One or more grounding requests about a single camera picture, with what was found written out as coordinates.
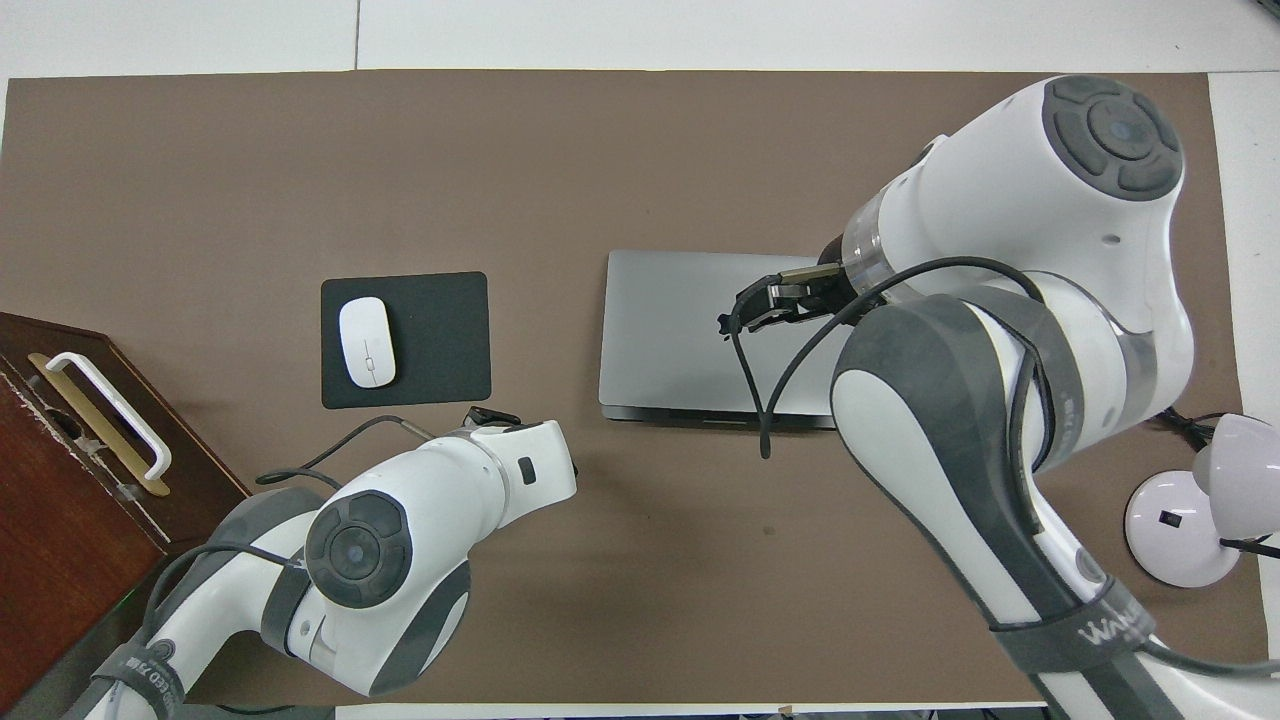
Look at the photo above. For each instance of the black mouse pad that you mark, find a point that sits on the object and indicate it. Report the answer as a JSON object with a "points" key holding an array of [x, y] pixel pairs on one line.
{"points": [[440, 340]]}

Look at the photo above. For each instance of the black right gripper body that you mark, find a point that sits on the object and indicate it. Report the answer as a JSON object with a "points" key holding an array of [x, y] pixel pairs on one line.
{"points": [[820, 285]]}

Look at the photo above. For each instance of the grey aluminium laptop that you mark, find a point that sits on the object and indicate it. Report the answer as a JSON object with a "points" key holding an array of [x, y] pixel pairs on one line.
{"points": [[670, 340]]}

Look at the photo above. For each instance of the white computer mouse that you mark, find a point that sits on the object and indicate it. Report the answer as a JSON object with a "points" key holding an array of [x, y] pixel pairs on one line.
{"points": [[366, 342]]}

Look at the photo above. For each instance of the brown table mat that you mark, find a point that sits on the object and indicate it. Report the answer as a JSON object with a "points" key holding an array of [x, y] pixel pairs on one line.
{"points": [[300, 170]]}

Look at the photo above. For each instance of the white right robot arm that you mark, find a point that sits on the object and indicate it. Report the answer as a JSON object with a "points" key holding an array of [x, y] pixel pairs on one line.
{"points": [[1000, 250]]}

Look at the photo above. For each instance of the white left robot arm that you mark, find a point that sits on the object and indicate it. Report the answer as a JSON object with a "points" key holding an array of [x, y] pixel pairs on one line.
{"points": [[420, 510]]}

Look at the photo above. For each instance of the dark brown wooden box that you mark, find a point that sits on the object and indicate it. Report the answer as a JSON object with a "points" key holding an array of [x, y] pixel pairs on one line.
{"points": [[70, 500]]}

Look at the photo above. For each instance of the white desk lamp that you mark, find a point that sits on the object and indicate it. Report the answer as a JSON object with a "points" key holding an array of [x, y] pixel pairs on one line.
{"points": [[1170, 520]]}

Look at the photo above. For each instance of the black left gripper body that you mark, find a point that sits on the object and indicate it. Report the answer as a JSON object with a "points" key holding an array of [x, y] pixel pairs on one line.
{"points": [[492, 416]]}

